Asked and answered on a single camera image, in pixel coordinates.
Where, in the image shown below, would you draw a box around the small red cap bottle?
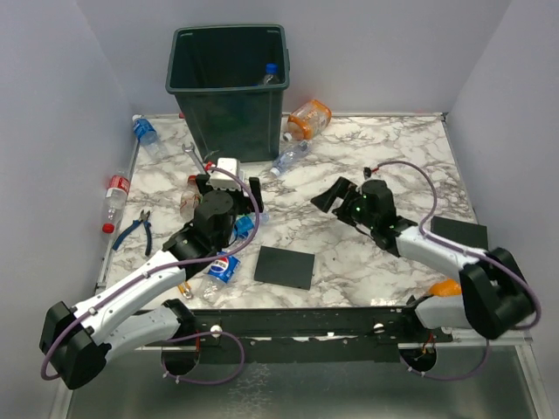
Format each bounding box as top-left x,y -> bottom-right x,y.
179,175 -> 201,222

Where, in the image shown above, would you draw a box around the blue water bottle far left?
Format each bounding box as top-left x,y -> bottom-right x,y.
132,114 -> 168,161

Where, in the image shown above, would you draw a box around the aluminium frame rail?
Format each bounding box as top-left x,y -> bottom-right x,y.
445,333 -> 558,418

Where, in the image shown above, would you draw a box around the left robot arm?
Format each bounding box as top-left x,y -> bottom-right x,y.
39,166 -> 264,389

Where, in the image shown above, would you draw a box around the blue handled pliers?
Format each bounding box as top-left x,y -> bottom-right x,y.
112,209 -> 153,257

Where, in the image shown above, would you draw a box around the steel wrench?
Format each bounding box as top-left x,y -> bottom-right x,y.
182,142 -> 208,175

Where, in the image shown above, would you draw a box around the large orange jar bottle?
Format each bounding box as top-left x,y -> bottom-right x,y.
284,100 -> 332,141

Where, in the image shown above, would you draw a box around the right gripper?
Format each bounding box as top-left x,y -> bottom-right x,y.
312,175 -> 377,230

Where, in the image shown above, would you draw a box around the blue label water bottle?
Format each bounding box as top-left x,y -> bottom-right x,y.
258,63 -> 280,86

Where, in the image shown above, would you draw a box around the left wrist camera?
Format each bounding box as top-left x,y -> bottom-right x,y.
206,157 -> 244,191

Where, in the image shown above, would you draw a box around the red cola bottle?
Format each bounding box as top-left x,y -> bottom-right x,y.
101,171 -> 130,235

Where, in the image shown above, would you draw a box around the dark green bin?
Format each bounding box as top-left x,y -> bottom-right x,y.
166,24 -> 290,162

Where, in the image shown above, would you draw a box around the orange object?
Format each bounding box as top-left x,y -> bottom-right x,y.
428,278 -> 462,298

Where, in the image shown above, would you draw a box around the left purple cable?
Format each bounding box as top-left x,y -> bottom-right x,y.
40,163 -> 262,386

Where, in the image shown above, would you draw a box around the yellow utility knife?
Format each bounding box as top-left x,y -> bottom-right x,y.
177,282 -> 193,299

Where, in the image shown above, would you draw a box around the blue cap water bottle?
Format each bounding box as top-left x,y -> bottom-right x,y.
231,213 -> 256,244

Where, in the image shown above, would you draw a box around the Pepsi bottle near front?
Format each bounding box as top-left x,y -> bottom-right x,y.
202,252 -> 241,299

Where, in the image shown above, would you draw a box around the black box at right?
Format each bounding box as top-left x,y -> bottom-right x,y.
431,216 -> 488,250

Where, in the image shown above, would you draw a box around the black flat box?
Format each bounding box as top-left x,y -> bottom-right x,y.
253,246 -> 315,291

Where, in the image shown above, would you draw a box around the black mounting rail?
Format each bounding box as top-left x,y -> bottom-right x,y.
158,300 -> 451,364

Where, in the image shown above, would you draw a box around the clear crushed water bottle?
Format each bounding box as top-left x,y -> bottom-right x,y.
270,141 -> 310,177

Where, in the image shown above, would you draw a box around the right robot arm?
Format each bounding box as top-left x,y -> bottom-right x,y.
311,177 -> 538,341

